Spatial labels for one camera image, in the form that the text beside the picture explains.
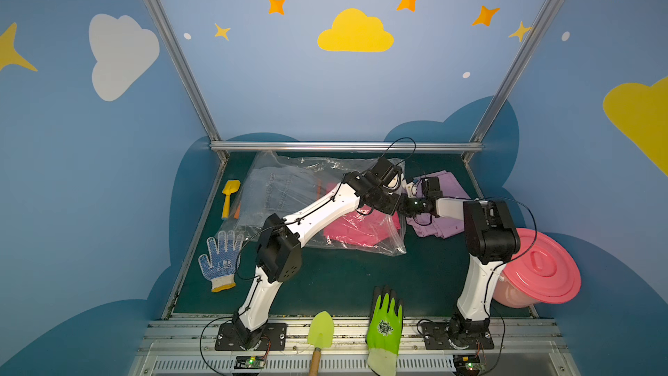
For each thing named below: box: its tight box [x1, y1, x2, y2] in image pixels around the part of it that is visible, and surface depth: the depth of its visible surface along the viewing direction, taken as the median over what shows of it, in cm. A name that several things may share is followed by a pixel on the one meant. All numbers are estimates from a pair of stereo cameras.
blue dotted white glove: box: [198, 230, 244, 294], surface depth 90 cm
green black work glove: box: [365, 285, 404, 376], surface depth 76 cm
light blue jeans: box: [241, 166, 335, 226], surface depth 101 cm
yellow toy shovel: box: [221, 179, 241, 219], surface depth 106 cm
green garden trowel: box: [307, 310, 335, 376], surface depth 77 cm
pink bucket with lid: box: [493, 228, 582, 309], surface depth 70 cm
